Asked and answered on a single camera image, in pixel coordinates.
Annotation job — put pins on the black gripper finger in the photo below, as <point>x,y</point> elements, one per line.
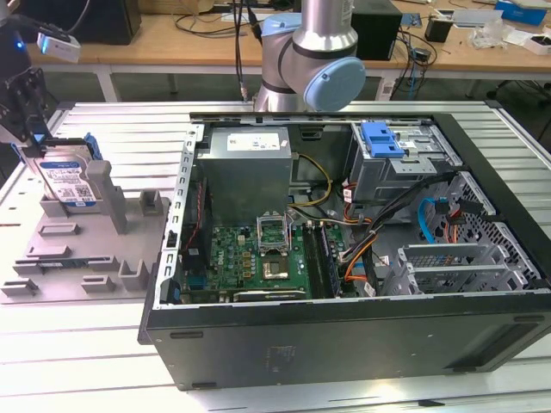
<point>26,99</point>

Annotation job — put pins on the hard disk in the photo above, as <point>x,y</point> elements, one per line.
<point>64,180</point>

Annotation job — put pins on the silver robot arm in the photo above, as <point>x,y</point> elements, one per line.
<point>323,26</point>

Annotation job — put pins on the large black box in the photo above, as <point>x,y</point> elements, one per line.
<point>107,21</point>

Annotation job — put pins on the wooden desk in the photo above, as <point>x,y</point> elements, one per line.
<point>129,51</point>

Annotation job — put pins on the grey parts rack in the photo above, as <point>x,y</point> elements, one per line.
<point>86,254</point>

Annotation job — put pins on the RAM stick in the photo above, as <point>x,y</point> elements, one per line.
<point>56,263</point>

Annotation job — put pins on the black case fan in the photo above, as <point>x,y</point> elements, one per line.
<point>200,202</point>

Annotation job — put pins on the grey power supply unit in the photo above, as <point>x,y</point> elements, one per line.
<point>245,180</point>

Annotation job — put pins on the green motherboard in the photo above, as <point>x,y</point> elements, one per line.
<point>232,258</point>

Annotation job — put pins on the metal locking lever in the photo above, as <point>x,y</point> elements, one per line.
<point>292,223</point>

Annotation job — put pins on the CPU socket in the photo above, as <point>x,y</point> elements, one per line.
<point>275,269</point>

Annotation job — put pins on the black cube box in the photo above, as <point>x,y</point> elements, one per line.
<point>374,34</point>

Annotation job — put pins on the blue plastic drive latch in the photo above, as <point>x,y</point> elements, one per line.
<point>379,148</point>

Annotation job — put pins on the metal optical drive cage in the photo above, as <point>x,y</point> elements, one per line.
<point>374,180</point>

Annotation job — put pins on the black PC case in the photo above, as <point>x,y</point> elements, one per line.
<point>301,344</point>

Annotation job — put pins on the black power adapter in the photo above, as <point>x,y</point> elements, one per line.
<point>421,55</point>

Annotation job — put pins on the silver flat device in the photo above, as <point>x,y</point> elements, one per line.
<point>478,17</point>

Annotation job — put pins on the clear plastic bag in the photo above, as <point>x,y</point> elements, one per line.
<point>486,36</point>

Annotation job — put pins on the blue cardboard box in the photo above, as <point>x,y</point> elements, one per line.
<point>521,13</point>

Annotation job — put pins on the white open box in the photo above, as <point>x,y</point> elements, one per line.
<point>538,45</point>

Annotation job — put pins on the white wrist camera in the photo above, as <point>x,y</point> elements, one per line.
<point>60,48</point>

